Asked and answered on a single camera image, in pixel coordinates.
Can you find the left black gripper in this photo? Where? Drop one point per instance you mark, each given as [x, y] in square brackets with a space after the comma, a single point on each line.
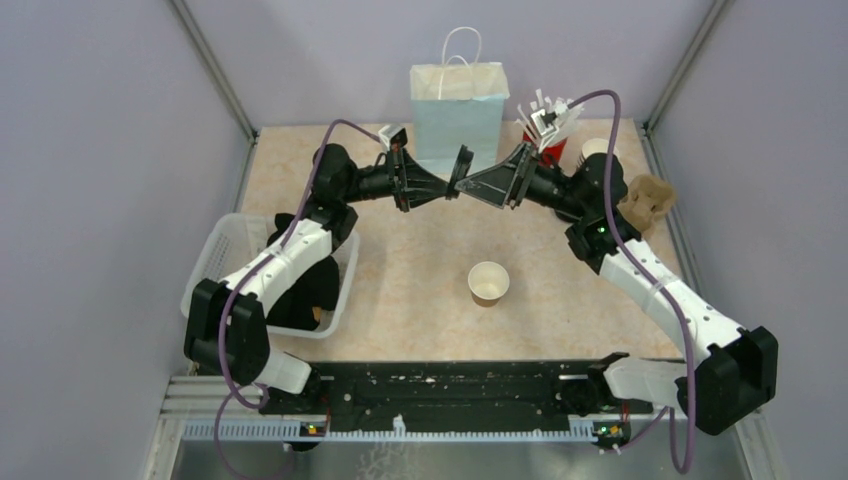
[412, 184]

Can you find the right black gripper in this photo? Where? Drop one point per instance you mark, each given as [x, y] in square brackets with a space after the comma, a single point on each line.
[499, 185]

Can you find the brown paper coffee cup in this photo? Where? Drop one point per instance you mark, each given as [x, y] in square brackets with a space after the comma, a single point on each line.
[488, 282]

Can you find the black plastic cup lid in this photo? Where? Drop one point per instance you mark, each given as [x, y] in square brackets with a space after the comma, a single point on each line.
[460, 170]

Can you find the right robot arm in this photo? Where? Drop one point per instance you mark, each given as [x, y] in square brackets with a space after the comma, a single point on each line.
[728, 371]

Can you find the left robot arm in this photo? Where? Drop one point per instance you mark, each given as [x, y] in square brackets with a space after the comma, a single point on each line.
[227, 319]

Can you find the red ribbed straw cup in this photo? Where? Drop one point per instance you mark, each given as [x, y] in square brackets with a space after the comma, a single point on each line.
[552, 153]

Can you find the white wrapped straws bundle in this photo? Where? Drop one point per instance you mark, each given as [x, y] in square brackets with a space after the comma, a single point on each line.
[549, 120]

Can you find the light blue paper bag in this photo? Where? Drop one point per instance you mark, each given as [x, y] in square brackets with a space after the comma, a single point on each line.
[457, 102]

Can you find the stacked brown paper cups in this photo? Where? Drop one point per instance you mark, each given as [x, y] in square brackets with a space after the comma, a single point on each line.
[593, 146]

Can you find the black cloth in basket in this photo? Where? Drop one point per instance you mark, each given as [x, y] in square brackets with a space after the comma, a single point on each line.
[315, 292]

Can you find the cardboard cup carrier tray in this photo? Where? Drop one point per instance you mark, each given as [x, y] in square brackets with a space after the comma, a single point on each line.
[648, 201]

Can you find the clear plastic basket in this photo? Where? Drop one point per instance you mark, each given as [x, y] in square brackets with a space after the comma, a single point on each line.
[238, 238]

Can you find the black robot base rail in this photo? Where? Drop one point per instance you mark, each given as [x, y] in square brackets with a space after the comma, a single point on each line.
[465, 396]

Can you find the white toothed cable rail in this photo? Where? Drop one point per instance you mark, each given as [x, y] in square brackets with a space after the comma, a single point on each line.
[293, 431]

